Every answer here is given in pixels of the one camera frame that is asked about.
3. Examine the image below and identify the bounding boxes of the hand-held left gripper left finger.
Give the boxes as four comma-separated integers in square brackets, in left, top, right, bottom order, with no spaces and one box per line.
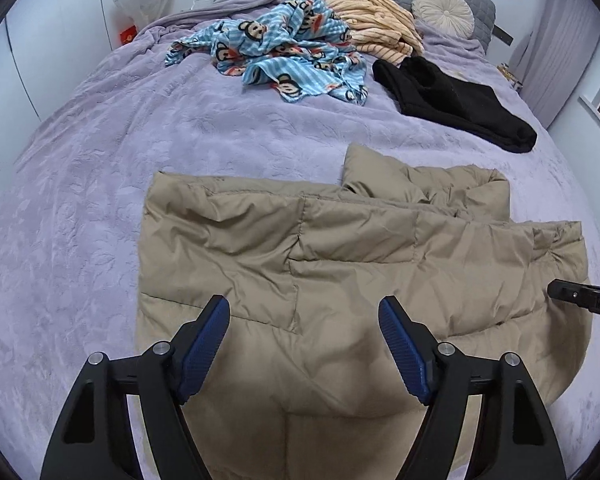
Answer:
[40,295,231,480]

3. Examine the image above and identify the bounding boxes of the lilac curtain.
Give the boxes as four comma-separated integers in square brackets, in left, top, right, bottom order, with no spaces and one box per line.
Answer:
[522,0,600,126]

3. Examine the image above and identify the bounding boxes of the beige puffer jacket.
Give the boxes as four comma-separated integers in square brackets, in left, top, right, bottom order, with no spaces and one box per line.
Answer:
[135,143,592,480]

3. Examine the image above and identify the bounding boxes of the round cream cushion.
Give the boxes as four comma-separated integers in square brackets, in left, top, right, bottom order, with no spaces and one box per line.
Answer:
[411,0,476,39]

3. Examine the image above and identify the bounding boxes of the black garment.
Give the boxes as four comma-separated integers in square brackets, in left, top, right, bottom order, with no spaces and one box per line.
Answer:
[372,55,538,154]

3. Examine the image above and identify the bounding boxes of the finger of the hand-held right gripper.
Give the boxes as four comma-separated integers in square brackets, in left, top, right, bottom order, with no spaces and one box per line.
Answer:
[547,279,593,309]

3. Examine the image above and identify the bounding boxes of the beige striped garment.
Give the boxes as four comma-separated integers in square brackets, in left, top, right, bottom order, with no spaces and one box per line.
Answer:
[325,0,426,58]

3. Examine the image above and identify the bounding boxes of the purple plush blanket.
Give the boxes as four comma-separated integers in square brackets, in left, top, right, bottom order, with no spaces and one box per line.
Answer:
[0,0,600,480]

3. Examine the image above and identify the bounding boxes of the blue monkey print cloth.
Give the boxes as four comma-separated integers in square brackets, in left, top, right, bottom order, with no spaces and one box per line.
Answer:
[164,0,370,107]

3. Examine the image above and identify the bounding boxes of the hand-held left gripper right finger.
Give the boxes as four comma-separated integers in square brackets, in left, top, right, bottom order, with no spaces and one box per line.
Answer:
[378,296,567,480]

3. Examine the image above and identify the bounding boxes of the white wardrobe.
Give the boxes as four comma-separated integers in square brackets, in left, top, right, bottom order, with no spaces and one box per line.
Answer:
[0,0,116,176]

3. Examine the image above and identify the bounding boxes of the small boxes on nightstand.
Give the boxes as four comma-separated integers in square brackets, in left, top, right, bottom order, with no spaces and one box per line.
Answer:
[497,62,523,92]

